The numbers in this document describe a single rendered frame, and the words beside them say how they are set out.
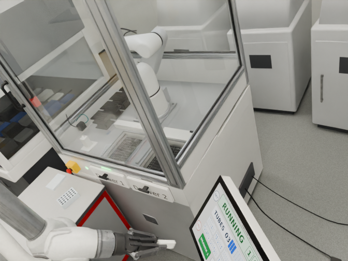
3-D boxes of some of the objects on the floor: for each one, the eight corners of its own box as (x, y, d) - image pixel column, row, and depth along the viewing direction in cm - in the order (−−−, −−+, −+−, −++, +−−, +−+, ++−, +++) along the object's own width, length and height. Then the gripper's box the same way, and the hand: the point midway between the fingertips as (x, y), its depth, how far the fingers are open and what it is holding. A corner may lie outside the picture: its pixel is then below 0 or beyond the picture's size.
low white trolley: (99, 318, 212) (38, 267, 166) (46, 281, 246) (-17, 231, 200) (145, 244, 245) (104, 185, 198) (92, 221, 279) (47, 166, 233)
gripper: (117, 252, 97) (183, 251, 107) (112, 221, 108) (172, 223, 118) (111, 267, 101) (175, 265, 111) (106, 236, 111) (166, 237, 121)
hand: (165, 244), depth 113 cm, fingers closed
